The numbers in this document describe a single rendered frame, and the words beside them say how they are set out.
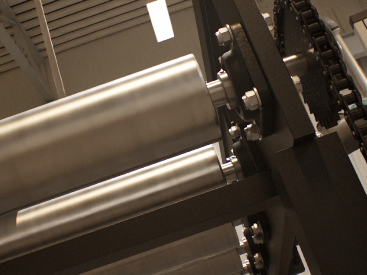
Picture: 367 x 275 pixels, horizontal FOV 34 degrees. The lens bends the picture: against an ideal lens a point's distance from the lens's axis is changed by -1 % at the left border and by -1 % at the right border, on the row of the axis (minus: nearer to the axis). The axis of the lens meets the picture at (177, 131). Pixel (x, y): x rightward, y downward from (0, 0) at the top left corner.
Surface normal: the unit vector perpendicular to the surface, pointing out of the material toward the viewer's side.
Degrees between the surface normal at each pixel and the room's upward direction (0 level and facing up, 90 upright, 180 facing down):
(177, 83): 87
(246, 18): 90
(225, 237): 138
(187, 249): 132
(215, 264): 121
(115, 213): 110
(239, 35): 90
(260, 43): 90
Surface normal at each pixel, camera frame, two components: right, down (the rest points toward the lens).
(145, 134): 0.11, 0.29
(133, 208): 0.01, 0.01
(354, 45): -0.13, -0.39
